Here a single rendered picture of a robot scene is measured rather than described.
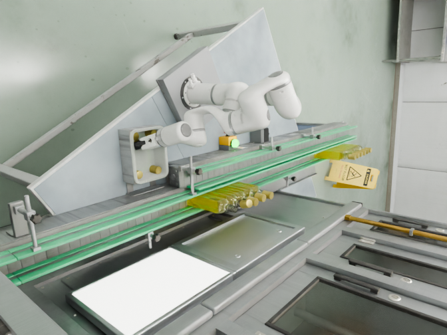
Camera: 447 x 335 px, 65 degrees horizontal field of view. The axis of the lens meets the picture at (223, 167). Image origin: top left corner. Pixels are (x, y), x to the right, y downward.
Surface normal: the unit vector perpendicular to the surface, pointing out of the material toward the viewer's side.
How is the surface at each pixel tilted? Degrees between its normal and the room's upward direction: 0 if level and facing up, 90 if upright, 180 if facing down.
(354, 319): 90
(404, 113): 90
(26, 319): 90
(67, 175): 0
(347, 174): 76
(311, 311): 90
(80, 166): 0
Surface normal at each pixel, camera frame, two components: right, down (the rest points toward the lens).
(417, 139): -0.66, 0.20
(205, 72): 0.76, 0.17
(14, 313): -0.04, -0.97
